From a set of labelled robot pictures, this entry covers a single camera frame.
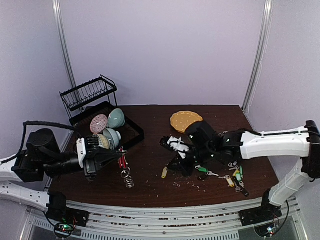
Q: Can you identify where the yellow key tag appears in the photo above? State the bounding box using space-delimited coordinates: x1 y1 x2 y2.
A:
218 175 235 188
161 167 168 179

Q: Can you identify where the red handled key ring holder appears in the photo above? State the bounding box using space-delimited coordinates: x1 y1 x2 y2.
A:
119 160 135 189

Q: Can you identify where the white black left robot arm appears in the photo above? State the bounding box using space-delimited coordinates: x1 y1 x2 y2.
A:
0 121 127 227

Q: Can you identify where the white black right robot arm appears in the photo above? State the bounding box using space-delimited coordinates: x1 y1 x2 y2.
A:
160 120 320 226

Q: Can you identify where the blue patterned bowl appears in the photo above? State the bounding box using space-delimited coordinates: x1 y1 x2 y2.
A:
93 133 111 150

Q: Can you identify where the green key tag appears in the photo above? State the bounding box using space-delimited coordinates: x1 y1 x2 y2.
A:
233 166 243 182
194 165 219 177

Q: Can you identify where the light blue bowl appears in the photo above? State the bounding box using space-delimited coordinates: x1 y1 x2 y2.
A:
103 128 122 150

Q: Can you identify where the pink patterned bowl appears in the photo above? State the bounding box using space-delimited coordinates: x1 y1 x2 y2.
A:
90 114 108 134

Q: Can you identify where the green ceramic bowl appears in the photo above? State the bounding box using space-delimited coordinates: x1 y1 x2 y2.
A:
107 108 126 129

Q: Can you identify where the yellow dotted plate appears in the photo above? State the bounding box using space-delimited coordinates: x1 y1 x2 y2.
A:
170 111 203 134

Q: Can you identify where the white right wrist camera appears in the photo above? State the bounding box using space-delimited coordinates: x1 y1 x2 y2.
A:
159 136 190 159

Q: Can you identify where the black wire dish rack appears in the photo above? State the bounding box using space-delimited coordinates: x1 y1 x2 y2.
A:
59 74 145 150

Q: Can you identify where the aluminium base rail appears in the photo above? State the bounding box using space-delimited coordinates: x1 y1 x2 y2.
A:
21 196 310 240

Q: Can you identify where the left aluminium frame post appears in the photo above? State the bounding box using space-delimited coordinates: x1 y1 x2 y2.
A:
52 0 76 88

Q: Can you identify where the aluminium frame post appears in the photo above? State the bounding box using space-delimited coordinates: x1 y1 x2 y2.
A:
52 0 76 88
241 0 274 115

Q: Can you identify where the right aluminium frame post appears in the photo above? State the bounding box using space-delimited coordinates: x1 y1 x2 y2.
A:
241 0 274 115

